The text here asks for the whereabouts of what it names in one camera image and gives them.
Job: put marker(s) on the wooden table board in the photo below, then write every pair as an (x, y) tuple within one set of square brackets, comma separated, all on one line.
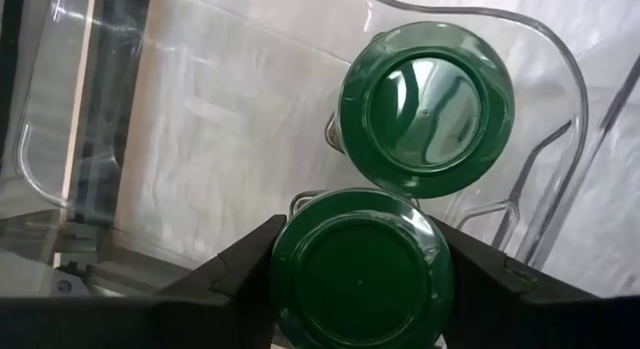
[(82, 64)]

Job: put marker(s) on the clear plastic bin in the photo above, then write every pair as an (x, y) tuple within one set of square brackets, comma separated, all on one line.
[(200, 114), (615, 99)]

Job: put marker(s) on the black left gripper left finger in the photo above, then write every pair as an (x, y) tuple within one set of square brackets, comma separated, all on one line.
[(200, 319)]

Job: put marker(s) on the green-lid oregano jar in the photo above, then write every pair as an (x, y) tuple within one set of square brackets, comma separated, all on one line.
[(425, 109), (360, 279)]

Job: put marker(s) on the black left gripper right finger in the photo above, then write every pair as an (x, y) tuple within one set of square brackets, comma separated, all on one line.
[(525, 319)]

